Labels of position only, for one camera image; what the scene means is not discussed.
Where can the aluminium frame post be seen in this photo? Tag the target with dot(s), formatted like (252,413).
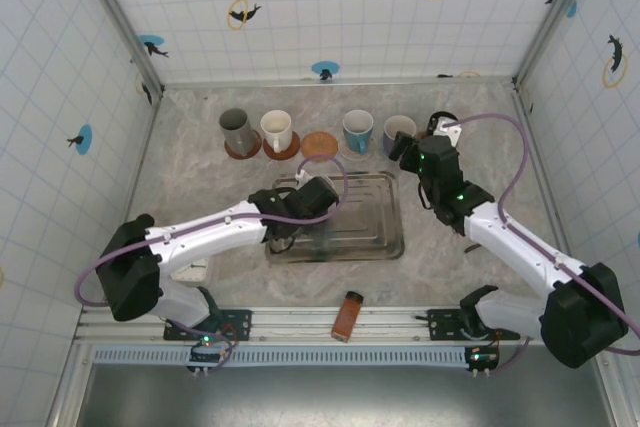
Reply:
(552,22)
(121,22)

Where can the white square clock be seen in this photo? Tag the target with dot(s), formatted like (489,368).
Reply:
(192,273)

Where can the grey metal cup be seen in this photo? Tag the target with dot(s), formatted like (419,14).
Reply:
(235,132)

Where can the aluminium rail under arm bases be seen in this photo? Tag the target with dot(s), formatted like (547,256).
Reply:
(290,322)

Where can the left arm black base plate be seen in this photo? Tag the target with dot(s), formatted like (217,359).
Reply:
(240,319)

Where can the purple mug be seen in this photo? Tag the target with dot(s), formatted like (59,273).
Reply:
(390,144)

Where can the dark rimmed wooden coaster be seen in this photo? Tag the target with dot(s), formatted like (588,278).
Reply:
(256,147)

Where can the aluminium rail along wall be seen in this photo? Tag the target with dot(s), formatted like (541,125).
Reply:
(475,81)

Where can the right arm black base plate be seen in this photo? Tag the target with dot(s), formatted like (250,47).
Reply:
(440,319)

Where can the aluminium side rail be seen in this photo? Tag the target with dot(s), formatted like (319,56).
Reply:
(135,182)
(542,167)

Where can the woven rattan coaster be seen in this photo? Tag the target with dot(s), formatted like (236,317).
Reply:
(318,143)

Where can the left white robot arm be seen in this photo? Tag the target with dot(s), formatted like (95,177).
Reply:
(210,237)

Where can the plain round wooden coaster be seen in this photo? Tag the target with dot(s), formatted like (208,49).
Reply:
(295,149)

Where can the white mug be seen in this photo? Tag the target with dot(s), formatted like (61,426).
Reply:
(276,129)

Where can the steel tray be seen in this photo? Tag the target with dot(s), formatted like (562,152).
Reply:
(370,227)

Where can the fish on blue oval sticker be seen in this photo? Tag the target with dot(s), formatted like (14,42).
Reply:
(86,139)
(325,67)
(152,42)

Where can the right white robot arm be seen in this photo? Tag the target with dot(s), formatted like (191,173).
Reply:
(515,247)

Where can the spice jar with black lid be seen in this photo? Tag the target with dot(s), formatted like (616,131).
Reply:
(347,317)

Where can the black mug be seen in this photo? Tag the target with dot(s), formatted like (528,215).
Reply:
(434,119)

